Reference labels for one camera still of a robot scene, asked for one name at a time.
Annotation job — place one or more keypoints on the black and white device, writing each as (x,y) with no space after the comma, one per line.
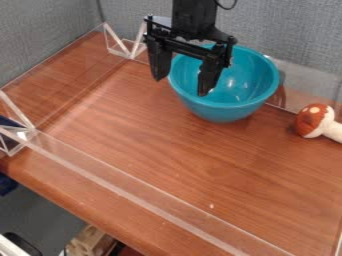
(15,246)

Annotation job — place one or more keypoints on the blue plastic bowl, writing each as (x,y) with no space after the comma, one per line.
(246,84)

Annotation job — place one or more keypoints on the clear acrylic back barrier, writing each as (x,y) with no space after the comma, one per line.
(304,86)

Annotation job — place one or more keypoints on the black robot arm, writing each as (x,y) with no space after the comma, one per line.
(201,8)

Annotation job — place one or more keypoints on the clear acrylic barrier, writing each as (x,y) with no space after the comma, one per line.
(150,219)
(304,86)

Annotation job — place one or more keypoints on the brown and white plush mushroom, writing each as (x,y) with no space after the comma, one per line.
(316,121)

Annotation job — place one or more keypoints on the clear acrylic front barrier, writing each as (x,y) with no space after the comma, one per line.
(150,219)

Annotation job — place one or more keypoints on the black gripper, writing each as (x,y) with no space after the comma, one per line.
(192,36)

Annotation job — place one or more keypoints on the wooden block under table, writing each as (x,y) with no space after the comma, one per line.
(91,242)

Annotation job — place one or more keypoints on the clear acrylic left bracket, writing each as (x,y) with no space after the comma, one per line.
(17,127)

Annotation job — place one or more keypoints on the clear acrylic corner bracket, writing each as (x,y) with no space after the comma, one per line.
(125,47)

